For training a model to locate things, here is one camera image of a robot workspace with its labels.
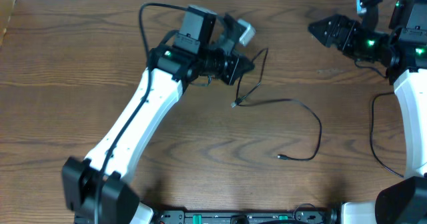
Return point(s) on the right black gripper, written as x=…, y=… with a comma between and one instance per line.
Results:
x=338, y=32

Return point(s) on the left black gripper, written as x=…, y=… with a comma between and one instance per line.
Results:
x=231, y=68

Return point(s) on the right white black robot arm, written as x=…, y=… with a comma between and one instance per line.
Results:
x=403, y=53

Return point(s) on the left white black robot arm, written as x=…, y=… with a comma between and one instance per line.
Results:
x=97, y=188

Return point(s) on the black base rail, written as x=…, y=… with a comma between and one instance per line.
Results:
x=304, y=213

